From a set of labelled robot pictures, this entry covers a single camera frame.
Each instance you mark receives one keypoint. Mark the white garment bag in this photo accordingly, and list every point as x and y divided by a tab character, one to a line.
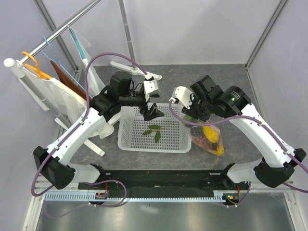
68	103

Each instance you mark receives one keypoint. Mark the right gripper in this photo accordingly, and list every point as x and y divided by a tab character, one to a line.
191	112

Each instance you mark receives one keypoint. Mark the mangosteen with green calyx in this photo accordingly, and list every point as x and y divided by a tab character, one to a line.
187	118

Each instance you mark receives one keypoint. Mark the white plastic basket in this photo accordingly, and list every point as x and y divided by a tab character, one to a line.
175	137

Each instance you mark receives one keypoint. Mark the purple grape bunch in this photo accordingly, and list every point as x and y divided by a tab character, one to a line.
204	143

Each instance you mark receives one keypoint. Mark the blue wire hanger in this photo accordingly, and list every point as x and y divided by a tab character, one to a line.
57	61

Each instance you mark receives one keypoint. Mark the clear zip top bag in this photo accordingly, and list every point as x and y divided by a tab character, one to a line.
219	143

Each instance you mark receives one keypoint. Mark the dark mangosteen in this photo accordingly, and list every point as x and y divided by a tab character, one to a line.
197	132

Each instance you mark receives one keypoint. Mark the clear plastic garment cover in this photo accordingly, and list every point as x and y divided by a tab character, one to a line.
107	129

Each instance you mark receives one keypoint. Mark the orange hanger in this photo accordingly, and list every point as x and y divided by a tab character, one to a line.
35	68

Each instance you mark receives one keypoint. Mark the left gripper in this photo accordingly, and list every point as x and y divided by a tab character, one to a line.
144	110

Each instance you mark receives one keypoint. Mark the rack pole with white foot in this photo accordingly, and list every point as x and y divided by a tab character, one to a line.
134	70

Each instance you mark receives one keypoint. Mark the yellow mango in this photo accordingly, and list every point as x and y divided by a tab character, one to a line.
219	151
211	133

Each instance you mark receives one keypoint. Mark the teal and white hanger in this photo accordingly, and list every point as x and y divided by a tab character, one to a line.
95	84

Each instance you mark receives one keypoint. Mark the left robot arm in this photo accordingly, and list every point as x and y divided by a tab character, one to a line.
52	162

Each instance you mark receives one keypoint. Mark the brown wooden hanger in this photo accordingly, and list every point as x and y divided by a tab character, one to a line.
66	80

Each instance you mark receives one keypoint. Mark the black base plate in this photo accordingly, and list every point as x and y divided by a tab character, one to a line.
164	183

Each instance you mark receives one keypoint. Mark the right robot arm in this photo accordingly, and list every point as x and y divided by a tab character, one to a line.
204	98

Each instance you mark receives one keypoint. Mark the loose green grape leaves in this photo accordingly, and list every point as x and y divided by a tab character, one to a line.
156	130

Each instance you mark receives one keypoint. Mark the light blue cable duct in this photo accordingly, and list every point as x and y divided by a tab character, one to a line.
95	197

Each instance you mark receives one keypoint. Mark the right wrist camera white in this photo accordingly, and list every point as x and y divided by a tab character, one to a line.
183	95

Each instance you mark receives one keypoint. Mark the silver clothes rack rail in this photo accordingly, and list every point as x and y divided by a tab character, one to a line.
57	31

